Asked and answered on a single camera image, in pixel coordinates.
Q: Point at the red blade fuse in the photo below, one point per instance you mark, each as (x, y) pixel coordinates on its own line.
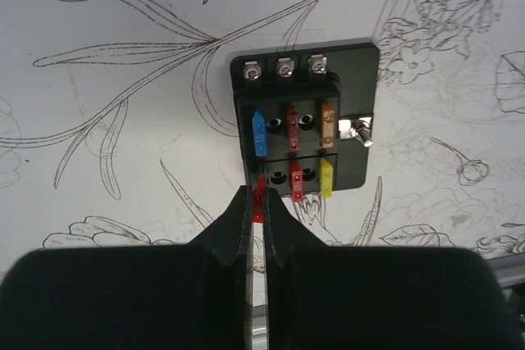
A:
(292, 128)
(258, 200)
(296, 182)

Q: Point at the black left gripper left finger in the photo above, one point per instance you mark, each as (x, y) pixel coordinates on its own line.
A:
(228, 238)

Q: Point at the yellow blade fuse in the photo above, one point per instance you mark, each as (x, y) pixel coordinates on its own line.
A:
(326, 177)

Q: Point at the black fuse box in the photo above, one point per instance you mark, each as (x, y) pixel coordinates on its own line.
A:
(345, 76)

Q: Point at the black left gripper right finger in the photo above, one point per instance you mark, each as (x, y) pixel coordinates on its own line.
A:
(281, 231)

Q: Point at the orange blade fuse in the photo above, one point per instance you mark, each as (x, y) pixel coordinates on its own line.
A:
(328, 125)

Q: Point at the blue blade fuse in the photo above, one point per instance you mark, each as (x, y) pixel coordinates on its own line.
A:
(259, 134)

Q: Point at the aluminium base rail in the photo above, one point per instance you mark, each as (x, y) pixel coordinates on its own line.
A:
(509, 272)

